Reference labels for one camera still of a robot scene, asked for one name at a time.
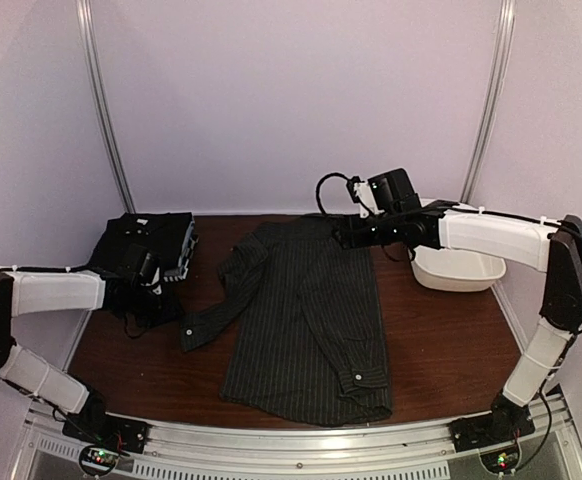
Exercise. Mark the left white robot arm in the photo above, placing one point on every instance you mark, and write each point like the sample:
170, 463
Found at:
134, 289

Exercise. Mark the white plastic tub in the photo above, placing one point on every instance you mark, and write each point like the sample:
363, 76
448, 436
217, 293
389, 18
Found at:
459, 271

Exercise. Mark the left circuit board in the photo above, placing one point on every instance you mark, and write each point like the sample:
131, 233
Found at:
96, 461

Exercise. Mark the left aluminium post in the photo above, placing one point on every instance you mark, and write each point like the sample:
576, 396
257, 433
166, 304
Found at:
94, 72

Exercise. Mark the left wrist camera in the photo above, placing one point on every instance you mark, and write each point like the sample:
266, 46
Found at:
161, 278

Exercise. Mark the right circuit board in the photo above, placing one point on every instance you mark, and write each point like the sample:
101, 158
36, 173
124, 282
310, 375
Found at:
500, 461

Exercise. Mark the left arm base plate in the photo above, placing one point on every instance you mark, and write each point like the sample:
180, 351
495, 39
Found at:
115, 433

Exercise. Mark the aluminium post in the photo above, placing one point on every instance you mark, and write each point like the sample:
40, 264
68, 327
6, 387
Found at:
94, 72
504, 33

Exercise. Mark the stack of folded shirts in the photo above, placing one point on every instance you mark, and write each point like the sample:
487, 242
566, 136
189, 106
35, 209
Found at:
170, 237

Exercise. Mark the aluminium front rail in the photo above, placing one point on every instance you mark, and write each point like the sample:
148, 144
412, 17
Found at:
419, 450

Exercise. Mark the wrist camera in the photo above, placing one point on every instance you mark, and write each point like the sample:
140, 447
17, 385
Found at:
361, 194
161, 278

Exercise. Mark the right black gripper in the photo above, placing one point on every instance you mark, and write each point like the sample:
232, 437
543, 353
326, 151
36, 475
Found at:
352, 237

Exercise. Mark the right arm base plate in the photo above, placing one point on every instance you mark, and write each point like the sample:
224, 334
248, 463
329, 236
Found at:
486, 430

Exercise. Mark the circuit board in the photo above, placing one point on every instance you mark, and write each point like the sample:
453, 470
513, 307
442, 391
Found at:
96, 461
500, 461

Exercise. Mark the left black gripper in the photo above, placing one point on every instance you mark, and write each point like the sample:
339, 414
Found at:
170, 312

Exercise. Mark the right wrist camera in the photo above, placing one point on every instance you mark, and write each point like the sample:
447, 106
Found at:
361, 194

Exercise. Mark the right aluminium post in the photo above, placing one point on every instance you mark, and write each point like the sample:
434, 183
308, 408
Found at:
504, 33

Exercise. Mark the black pinstriped long sleeve shirt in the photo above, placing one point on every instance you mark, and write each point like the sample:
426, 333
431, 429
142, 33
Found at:
311, 345

